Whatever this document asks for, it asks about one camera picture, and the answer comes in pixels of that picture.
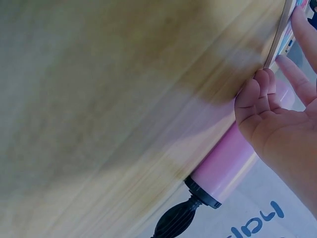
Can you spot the pink balloon hand pump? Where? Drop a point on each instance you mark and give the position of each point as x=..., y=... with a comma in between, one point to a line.
x=223, y=163

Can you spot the person's right hand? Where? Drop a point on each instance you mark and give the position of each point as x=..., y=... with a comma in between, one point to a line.
x=284, y=134

